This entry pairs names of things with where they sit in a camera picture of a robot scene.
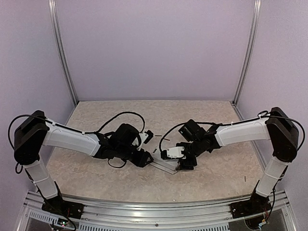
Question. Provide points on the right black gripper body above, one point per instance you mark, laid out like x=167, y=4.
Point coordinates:
x=186, y=165

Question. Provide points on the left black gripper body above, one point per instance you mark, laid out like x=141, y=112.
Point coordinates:
x=137, y=161

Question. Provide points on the white paper box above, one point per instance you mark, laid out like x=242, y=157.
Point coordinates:
x=168, y=166

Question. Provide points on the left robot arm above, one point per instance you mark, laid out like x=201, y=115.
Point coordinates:
x=126, y=143

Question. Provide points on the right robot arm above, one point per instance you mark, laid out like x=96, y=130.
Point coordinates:
x=274, y=126

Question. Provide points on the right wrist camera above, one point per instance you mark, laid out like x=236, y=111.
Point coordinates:
x=173, y=153

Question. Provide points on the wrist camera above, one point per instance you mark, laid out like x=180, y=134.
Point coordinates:
x=144, y=138
x=173, y=153

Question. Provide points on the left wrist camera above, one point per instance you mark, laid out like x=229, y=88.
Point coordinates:
x=144, y=138

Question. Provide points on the front aluminium rail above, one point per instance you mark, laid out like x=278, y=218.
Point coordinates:
x=104, y=215

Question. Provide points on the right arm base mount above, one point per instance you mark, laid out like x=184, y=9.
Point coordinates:
x=249, y=207

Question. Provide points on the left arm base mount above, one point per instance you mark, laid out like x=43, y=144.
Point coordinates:
x=66, y=209

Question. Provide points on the left aluminium frame post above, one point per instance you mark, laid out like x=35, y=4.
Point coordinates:
x=61, y=52

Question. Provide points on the aluminium frame post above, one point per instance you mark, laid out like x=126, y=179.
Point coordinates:
x=248, y=52
x=61, y=52

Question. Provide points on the right aluminium frame post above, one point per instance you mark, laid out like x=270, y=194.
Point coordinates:
x=248, y=52

